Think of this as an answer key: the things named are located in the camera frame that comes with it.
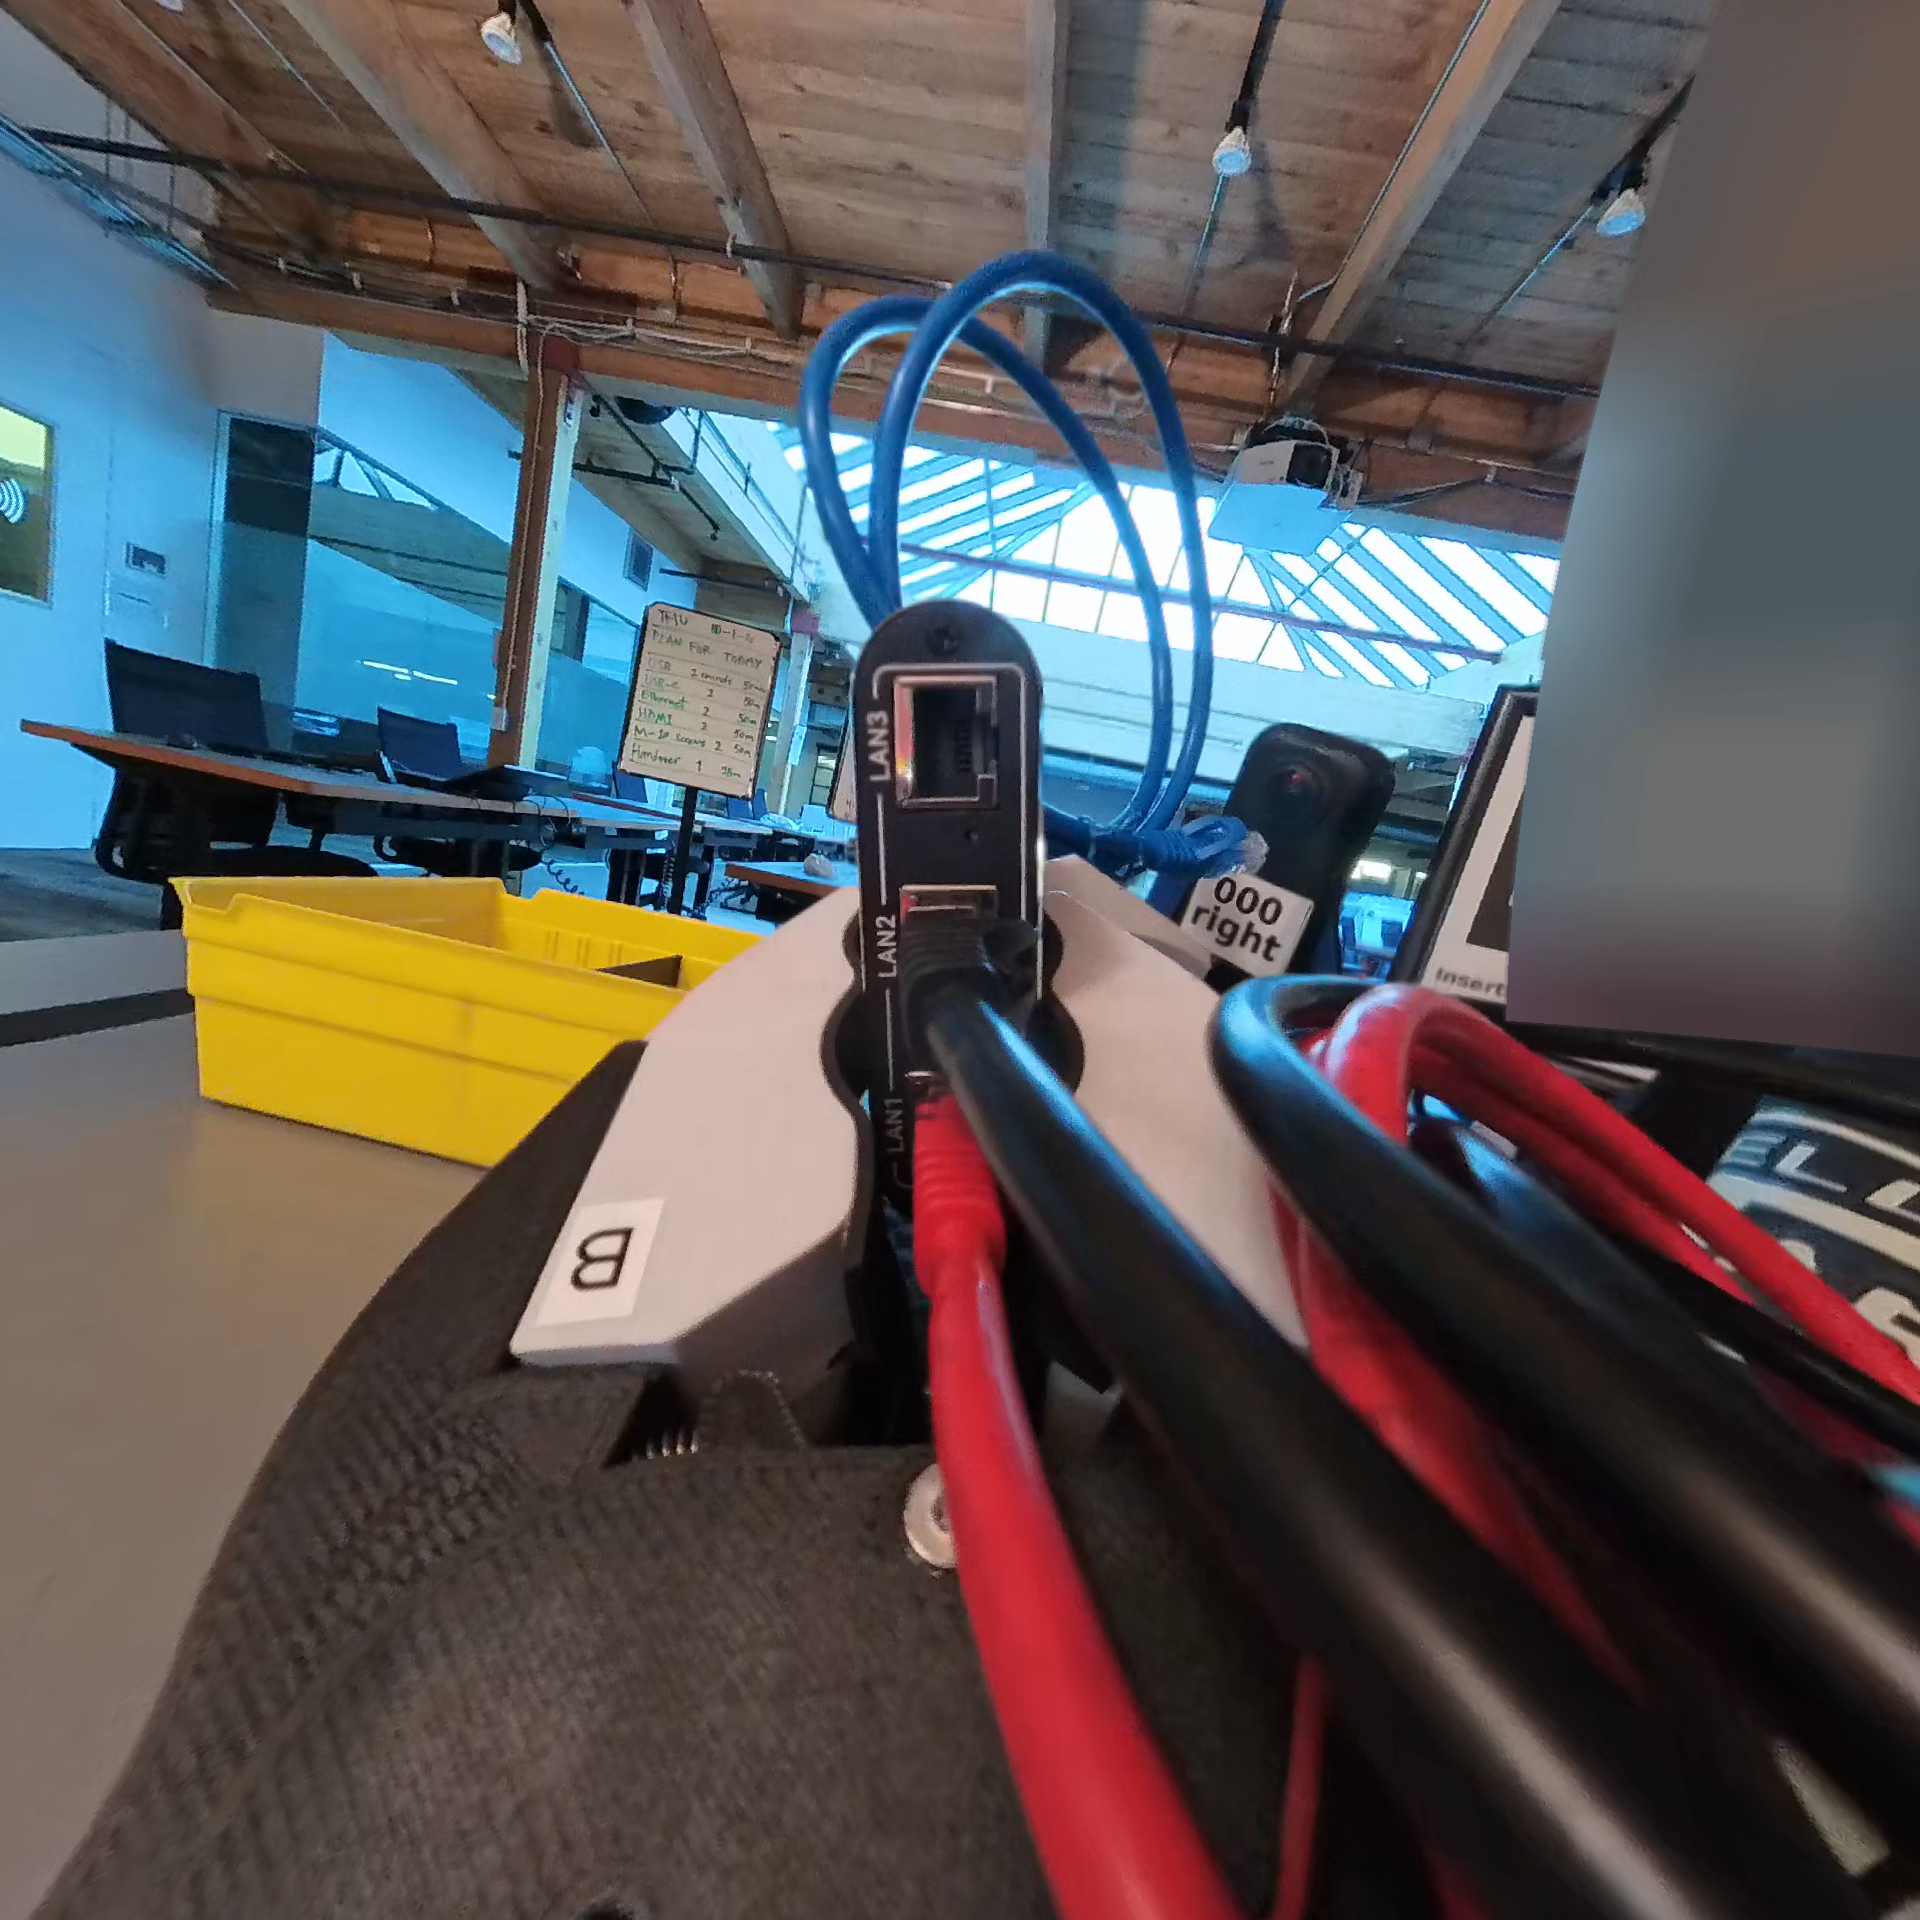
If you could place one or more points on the wooden office desk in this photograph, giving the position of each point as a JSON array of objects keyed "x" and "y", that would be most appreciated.
[{"x": 300, "y": 774}]

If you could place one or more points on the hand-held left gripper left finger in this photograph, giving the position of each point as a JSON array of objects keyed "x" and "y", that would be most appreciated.
[{"x": 704, "y": 1141}]

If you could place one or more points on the yellow plastic bin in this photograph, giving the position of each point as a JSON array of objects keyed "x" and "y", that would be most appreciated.
[{"x": 375, "y": 1037}]

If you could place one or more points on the framed wall picture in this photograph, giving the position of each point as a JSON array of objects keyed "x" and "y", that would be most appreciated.
[{"x": 24, "y": 504}]

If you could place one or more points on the ceiling track spotlight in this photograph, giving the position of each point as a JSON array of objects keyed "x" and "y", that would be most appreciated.
[
  {"x": 1234, "y": 155},
  {"x": 503, "y": 37},
  {"x": 1621, "y": 211}
]

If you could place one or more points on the black ethernet port panel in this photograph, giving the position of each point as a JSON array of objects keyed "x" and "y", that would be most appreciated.
[{"x": 878, "y": 839}]

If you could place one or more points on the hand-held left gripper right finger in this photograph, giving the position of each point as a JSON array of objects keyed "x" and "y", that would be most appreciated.
[{"x": 1155, "y": 1050}]

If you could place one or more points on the ceiling projector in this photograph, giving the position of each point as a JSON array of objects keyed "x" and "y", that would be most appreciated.
[{"x": 1284, "y": 482}]

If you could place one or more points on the person's black printed sweater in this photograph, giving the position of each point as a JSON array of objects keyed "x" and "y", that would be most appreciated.
[{"x": 1815, "y": 1202}]

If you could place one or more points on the handwritten whiteboard on stand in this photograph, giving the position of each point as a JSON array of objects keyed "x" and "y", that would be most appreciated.
[{"x": 698, "y": 699}]

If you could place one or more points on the black office chair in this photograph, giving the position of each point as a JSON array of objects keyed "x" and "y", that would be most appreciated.
[
  {"x": 421, "y": 747},
  {"x": 181, "y": 699}
]

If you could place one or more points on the instruction board on stand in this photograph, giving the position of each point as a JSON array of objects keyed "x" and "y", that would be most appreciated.
[{"x": 1478, "y": 869}]

